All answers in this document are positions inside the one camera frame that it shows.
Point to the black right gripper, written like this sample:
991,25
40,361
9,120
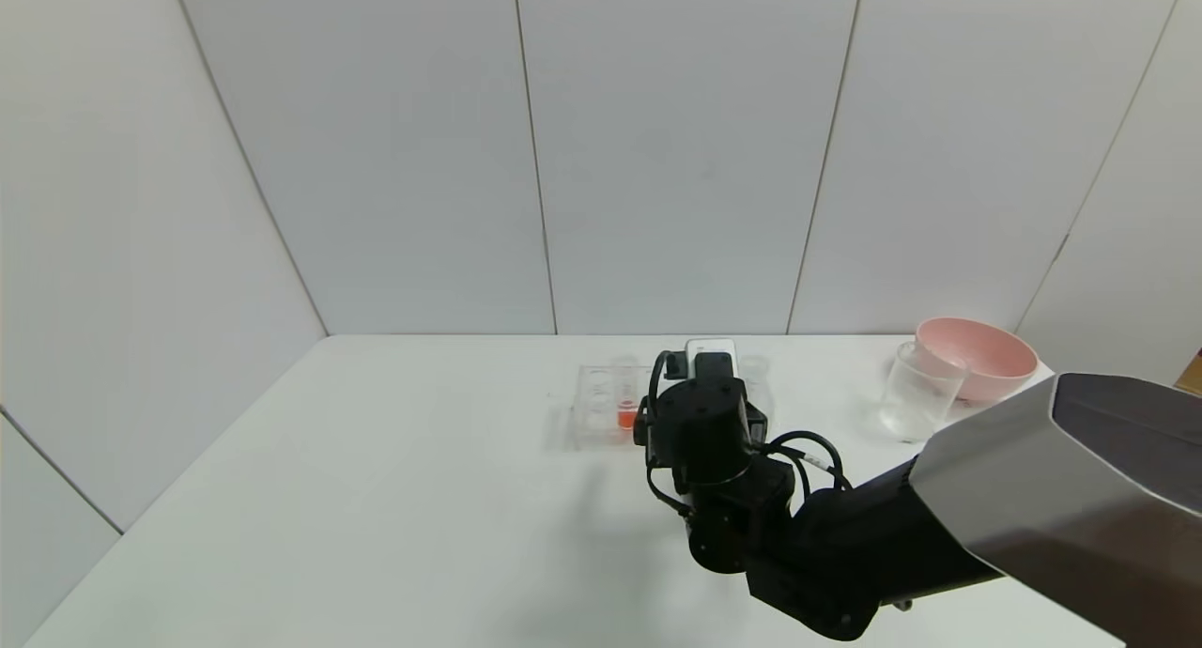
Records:
704,427

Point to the test tube for blue pigment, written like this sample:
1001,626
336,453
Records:
756,366

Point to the test tube with red pigment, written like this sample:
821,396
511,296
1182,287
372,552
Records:
626,415

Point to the clear plastic test tube rack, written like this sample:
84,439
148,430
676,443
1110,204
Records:
596,413

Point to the clear glass beaker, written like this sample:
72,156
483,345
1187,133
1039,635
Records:
916,394

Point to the pink bowl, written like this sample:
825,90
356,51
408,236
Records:
986,357

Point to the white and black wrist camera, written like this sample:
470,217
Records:
711,348

